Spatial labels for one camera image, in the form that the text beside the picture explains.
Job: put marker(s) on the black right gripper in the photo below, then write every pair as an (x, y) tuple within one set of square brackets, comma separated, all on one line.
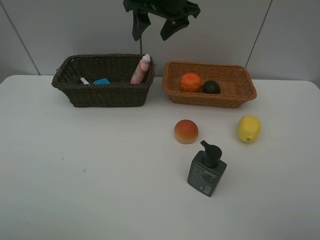
[(175, 12)]

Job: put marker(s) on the pink bottle white cap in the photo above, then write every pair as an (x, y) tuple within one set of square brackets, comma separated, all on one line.
[(141, 70)]

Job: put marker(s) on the orange mandarin fruit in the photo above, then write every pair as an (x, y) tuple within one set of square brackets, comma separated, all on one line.
[(190, 82)]

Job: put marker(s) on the grey felt board eraser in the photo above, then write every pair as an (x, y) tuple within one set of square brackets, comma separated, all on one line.
[(102, 81)]

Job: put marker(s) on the dark green mangosteen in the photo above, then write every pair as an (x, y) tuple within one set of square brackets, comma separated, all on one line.
[(211, 87)]

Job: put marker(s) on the white marker red caps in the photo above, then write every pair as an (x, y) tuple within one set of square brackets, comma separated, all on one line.
[(84, 81)]

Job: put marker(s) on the yellow lemon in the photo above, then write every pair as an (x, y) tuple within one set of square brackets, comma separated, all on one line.
[(249, 128)]

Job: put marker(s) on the dark grey pump bottle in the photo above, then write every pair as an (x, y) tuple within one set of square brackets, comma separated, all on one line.
[(206, 169)]

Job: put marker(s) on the orange wicker basket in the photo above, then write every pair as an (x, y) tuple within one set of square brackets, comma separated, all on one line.
[(236, 86)]

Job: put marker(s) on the dark brown wicker basket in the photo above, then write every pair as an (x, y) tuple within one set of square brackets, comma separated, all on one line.
[(117, 68)]

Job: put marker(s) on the red yellow peach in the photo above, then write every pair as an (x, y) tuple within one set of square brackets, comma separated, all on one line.
[(186, 131)]

